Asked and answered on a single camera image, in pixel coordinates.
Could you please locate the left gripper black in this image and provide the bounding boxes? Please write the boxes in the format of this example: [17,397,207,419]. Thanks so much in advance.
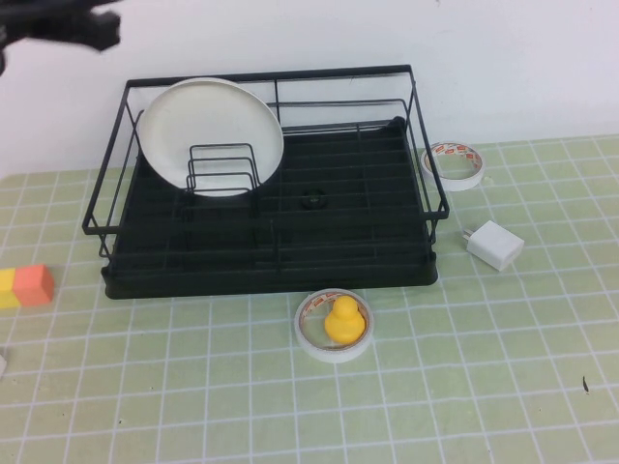
[0,0,122,52]

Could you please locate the black plastic drain tray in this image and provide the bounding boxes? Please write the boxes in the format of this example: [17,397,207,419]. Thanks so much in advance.
[100,115,439,302]

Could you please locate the white round plate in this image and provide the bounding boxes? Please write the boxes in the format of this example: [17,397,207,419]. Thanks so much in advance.
[136,76,285,199]

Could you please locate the orange foam block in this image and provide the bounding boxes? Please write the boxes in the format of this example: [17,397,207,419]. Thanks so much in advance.
[12,263,55,306]

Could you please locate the black wire dish rack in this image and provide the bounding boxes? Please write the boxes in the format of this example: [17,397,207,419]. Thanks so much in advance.
[81,65,450,272]

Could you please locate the white tape roll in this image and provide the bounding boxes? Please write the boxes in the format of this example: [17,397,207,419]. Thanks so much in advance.
[418,141,485,193]
[294,288,376,363]

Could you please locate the yellow rubber duck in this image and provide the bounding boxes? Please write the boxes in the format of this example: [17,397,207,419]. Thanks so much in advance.
[323,295,367,344]

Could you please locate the white USB wall charger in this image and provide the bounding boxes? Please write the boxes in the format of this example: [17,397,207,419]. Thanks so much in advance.
[463,219,526,272]

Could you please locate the yellow foam block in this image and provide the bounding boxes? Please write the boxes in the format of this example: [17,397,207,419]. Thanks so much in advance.
[0,268,20,310]

